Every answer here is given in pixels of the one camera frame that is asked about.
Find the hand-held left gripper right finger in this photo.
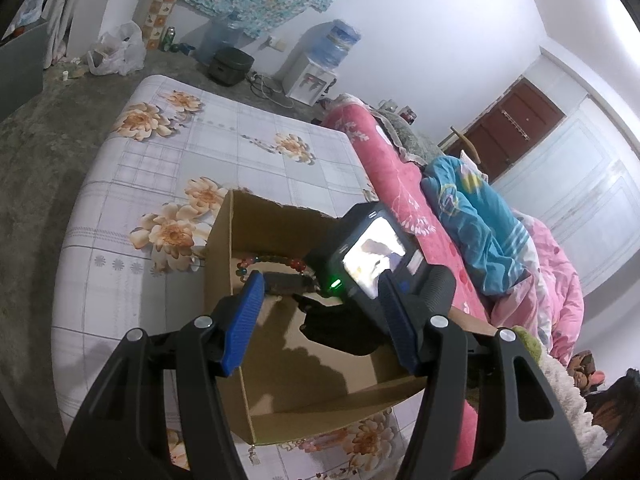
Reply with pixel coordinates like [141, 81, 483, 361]
[377, 275, 587, 480]

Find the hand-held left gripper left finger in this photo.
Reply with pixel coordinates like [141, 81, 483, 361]
[56, 270, 266, 480]

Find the multicolour bead necklace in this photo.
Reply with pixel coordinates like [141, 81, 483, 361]
[235, 254, 316, 281]

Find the large cardboard box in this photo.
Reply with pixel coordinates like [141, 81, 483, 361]
[200, 189, 498, 446]

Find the blue printed blanket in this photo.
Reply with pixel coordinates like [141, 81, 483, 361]
[420, 156, 541, 297]

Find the grey-green pillow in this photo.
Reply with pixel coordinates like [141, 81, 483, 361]
[372, 105, 443, 166]

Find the pink blanket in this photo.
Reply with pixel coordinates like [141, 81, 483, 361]
[487, 212, 586, 366]

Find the white water dispenser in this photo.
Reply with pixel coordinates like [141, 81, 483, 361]
[282, 52, 337, 107]

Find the white fluffy blanket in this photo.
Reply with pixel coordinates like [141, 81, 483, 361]
[540, 355, 608, 461]

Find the brown wooden door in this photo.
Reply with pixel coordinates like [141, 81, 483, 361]
[445, 77, 566, 183]

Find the white wardrobe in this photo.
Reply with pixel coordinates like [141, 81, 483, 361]
[492, 97, 640, 296]

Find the dark rice cooker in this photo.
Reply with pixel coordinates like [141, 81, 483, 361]
[207, 47, 256, 88]

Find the white plastic bag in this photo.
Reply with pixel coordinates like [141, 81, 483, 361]
[87, 21, 147, 77]

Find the checkered orange towel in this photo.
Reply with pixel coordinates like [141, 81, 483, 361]
[141, 0, 193, 43]

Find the grey storage bin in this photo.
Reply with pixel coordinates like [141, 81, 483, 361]
[0, 19, 50, 118]

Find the white curtain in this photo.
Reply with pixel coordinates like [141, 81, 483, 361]
[42, 0, 83, 68]

